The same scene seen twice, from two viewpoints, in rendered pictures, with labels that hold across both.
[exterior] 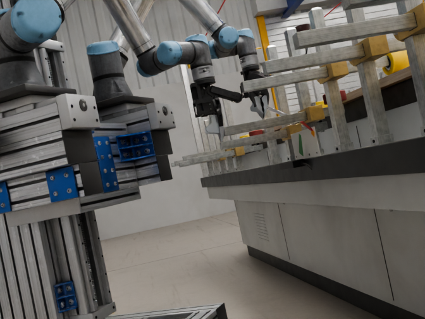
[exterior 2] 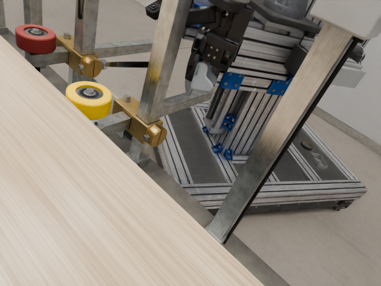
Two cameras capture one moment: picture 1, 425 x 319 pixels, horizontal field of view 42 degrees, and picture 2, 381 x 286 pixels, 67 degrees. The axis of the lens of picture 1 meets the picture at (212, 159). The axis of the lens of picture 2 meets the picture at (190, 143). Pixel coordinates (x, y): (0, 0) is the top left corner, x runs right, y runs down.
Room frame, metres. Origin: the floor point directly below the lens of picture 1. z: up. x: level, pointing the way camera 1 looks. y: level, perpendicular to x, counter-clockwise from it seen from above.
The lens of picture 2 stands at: (2.60, -0.66, 1.20)
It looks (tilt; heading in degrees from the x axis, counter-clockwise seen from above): 37 degrees down; 129
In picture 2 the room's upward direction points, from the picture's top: 21 degrees clockwise
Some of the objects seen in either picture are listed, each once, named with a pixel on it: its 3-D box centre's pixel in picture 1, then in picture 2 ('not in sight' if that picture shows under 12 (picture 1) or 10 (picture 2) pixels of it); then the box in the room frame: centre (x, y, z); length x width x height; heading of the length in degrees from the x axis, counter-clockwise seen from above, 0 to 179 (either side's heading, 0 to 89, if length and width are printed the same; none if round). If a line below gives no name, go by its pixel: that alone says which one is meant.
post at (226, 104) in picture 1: (233, 136); not in sight; (3.18, -0.15, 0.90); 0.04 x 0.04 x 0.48; 10
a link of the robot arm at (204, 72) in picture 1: (203, 75); not in sight; (1.85, -0.03, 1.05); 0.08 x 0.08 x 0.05
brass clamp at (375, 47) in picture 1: (367, 51); not in sight; (1.44, -0.45, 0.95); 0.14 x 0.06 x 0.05; 10
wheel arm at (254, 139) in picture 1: (274, 136); (156, 110); (2.14, -0.26, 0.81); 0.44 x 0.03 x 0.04; 100
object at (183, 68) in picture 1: (197, 116); not in sight; (4.48, 0.05, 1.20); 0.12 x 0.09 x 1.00; 100
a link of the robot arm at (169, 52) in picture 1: (172, 54); not in sight; (1.79, 0.06, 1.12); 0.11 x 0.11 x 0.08; 43
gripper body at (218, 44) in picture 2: (252, 82); (220, 33); (2.23, -0.22, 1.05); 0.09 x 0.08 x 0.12; 31
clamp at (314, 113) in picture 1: (310, 115); (77, 56); (1.93, -0.37, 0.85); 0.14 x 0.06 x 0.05; 10
